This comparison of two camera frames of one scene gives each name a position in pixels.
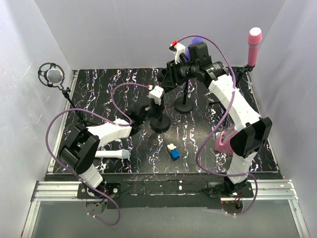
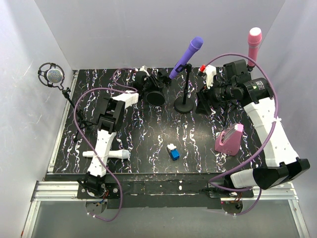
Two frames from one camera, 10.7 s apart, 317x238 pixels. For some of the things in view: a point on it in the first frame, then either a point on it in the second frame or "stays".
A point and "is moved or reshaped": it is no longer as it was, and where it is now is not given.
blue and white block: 174,152 stays
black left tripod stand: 65,91 stays
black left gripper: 153,103 → 154,86
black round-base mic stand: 159,124 is moved or reshaped
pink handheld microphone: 254,37 stays
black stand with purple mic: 184,104 stays
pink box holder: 222,143 stays
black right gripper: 168,81 → 204,97
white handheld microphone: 122,153 stays
